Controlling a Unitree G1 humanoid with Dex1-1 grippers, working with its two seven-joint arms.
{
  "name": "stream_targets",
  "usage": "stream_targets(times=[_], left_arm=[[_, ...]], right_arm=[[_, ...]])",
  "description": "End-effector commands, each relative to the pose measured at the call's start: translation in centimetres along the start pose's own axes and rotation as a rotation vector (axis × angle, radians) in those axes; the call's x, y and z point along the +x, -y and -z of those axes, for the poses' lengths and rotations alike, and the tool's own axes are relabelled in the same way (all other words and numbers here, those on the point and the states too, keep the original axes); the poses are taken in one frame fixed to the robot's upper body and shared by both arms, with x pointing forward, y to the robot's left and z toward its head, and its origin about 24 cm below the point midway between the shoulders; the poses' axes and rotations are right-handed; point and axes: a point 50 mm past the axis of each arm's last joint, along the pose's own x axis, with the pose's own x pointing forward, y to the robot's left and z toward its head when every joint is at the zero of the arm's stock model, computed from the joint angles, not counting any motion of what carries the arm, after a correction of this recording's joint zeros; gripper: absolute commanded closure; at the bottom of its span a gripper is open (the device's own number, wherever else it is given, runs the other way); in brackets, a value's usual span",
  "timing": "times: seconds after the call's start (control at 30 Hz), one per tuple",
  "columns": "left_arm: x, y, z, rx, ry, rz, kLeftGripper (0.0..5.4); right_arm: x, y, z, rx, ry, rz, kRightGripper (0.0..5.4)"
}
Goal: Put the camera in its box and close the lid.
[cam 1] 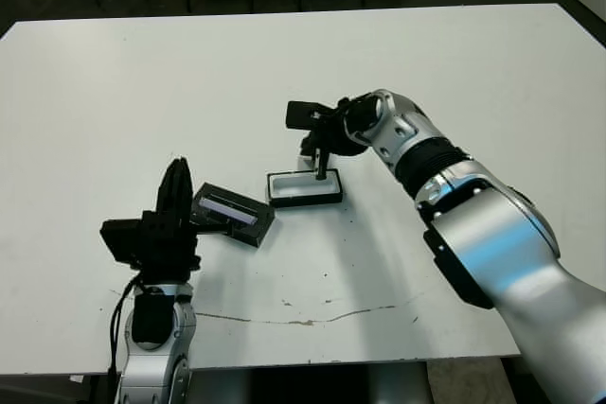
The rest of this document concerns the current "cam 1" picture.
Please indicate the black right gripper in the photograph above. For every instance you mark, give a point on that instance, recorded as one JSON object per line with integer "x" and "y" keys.
{"x": 331, "y": 136}

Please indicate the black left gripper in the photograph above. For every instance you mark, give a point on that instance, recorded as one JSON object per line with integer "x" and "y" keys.
{"x": 168, "y": 252}

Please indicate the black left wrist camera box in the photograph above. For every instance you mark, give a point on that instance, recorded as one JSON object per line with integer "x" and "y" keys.
{"x": 120, "y": 240}

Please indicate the small white paper scrap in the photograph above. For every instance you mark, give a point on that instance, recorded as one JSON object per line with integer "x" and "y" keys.
{"x": 76, "y": 379}

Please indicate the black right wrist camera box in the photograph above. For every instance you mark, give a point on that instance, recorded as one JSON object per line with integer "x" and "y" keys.
{"x": 303, "y": 114}

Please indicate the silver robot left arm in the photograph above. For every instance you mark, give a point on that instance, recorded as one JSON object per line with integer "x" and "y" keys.
{"x": 156, "y": 366}

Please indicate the black box base white inset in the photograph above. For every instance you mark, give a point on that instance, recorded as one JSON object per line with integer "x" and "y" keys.
{"x": 293, "y": 188}

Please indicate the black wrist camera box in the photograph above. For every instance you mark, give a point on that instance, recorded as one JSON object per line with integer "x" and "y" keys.
{"x": 303, "y": 114}
{"x": 120, "y": 240}

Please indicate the black robot pelvis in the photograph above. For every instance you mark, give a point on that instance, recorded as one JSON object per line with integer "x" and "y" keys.
{"x": 312, "y": 387}

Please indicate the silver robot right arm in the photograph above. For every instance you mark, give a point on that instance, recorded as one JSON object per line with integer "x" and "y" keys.
{"x": 497, "y": 243}

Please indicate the black box lid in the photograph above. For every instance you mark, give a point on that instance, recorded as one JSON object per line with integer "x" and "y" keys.
{"x": 251, "y": 229}

